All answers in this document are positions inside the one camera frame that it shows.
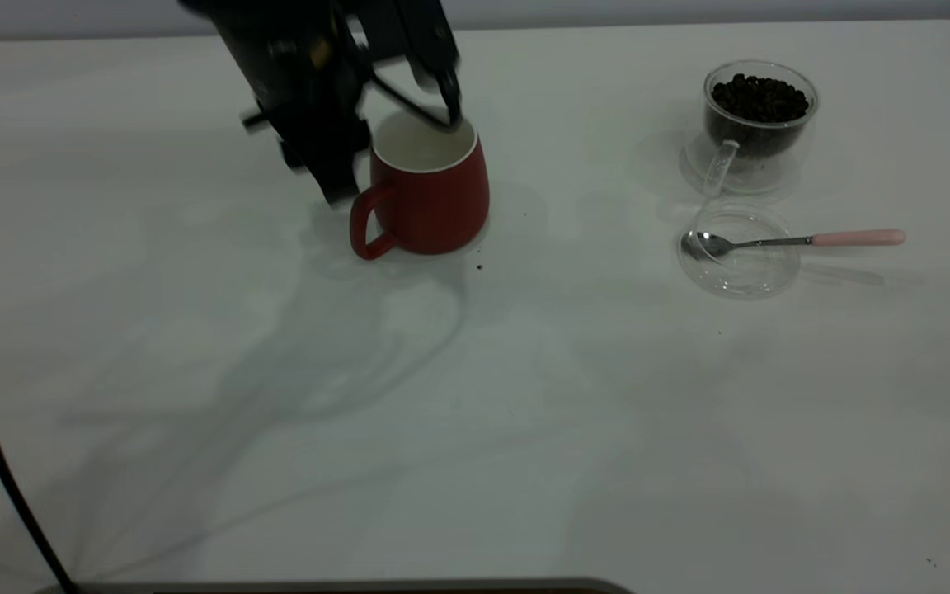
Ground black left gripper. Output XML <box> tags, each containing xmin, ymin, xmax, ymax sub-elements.
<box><xmin>182</xmin><ymin>0</ymin><xmax>464</xmax><ymax>207</ymax></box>

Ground red ceramic mug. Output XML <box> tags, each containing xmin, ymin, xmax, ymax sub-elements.
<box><xmin>350</xmin><ymin>111</ymin><xmax>491</xmax><ymax>262</ymax></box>

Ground metal spoon with pink handle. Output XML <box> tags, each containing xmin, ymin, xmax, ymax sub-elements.
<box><xmin>681</xmin><ymin>229</ymin><xmax>906</xmax><ymax>262</ymax></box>

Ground dark coffee beans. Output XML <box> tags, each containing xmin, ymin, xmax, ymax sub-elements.
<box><xmin>706</xmin><ymin>73</ymin><xmax>811</xmax><ymax>159</ymax></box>

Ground clear glass saucer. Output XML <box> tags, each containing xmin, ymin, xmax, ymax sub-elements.
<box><xmin>677</xmin><ymin>205</ymin><xmax>801</xmax><ymax>299</ymax></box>

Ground clear glass cup with handle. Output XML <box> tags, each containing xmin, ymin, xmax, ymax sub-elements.
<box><xmin>680</xmin><ymin>59</ymin><xmax>820</xmax><ymax>199</ymax></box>

